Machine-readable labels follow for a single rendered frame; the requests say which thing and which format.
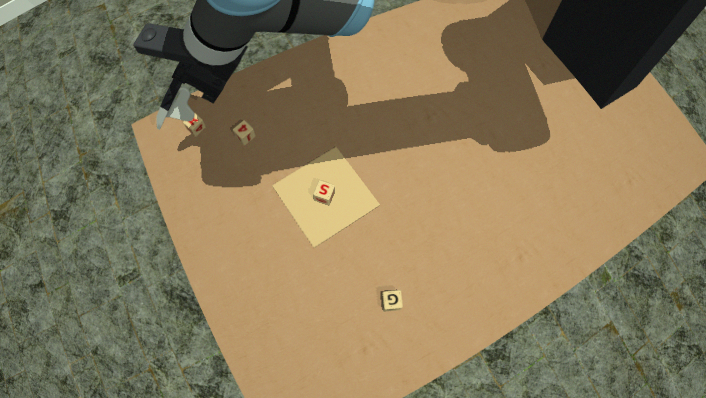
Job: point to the cream block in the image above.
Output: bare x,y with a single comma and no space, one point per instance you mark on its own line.
392,300
195,126
324,192
244,132

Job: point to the pale yellow mat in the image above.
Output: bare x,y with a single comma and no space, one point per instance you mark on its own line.
351,201

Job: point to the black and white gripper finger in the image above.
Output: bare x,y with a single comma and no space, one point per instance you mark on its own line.
178,109

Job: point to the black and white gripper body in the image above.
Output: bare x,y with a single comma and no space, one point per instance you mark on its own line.
207,76

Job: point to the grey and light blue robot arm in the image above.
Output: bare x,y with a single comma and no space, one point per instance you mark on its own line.
226,26

